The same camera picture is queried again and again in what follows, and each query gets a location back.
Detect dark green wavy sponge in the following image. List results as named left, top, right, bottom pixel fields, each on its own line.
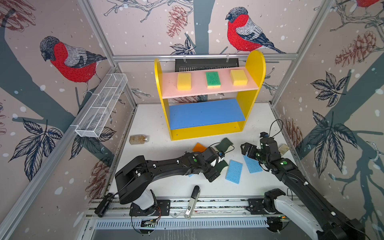
left=215, top=138, right=235, bottom=154
left=215, top=160, right=229, bottom=174

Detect orange sponge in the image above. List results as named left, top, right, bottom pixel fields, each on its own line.
left=193, top=143, right=207, bottom=153

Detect green yellow sponge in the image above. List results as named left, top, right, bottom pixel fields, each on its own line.
left=205, top=72, right=221, bottom=89

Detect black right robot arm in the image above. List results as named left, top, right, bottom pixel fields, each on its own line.
left=241, top=132, right=367, bottom=240

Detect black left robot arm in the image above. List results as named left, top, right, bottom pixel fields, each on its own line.
left=115, top=147, right=229, bottom=212

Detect blue lower shelf board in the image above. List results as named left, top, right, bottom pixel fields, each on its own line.
left=170, top=99, right=245, bottom=130

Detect pink upper shelf board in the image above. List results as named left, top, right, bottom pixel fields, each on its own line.
left=161, top=67, right=259, bottom=99

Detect seasoning jar right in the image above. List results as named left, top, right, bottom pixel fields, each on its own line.
left=279, top=144, right=290, bottom=156

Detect seasoning jar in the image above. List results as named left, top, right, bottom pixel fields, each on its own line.
left=129, top=135, right=150, bottom=145
left=279, top=144, right=290, bottom=156

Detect light blue sponge right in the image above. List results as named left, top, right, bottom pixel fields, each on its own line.
left=243, top=156, right=263, bottom=174

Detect light blue sponge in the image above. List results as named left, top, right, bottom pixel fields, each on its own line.
left=243, top=156, right=263, bottom=174
left=226, top=160, right=243, bottom=184

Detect light blue sponge middle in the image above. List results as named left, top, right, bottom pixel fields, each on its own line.
left=226, top=160, right=243, bottom=184

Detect black silver handheld tool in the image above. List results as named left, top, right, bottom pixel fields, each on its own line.
left=184, top=186, right=201, bottom=219

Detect seasoning jar left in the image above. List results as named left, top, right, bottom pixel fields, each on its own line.
left=129, top=135, right=150, bottom=145

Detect black vent panel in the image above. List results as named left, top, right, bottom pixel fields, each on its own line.
left=175, top=59, right=240, bottom=72

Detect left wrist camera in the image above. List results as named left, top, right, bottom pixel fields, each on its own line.
left=218, top=151, right=225, bottom=159

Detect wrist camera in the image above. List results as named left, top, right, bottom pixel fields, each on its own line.
left=260, top=132, right=270, bottom=139
left=218, top=151, right=225, bottom=159

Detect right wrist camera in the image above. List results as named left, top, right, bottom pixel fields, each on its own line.
left=260, top=132, right=270, bottom=139

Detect perforated aluminium rail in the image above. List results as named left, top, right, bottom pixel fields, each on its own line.
left=95, top=217, right=269, bottom=230

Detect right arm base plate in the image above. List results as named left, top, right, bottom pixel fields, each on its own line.
left=246, top=199, right=269, bottom=215

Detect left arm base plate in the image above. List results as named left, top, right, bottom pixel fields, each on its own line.
left=129, top=200, right=171, bottom=217

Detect yellow shelf frame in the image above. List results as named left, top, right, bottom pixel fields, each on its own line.
left=154, top=51, right=266, bottom=141

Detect black clamp handle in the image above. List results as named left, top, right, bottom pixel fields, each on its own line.
left=95, top=193, right=115, bottom=218

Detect white wire mesh basket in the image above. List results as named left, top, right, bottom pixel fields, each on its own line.
left=75, top=73, right=128, bottom=138

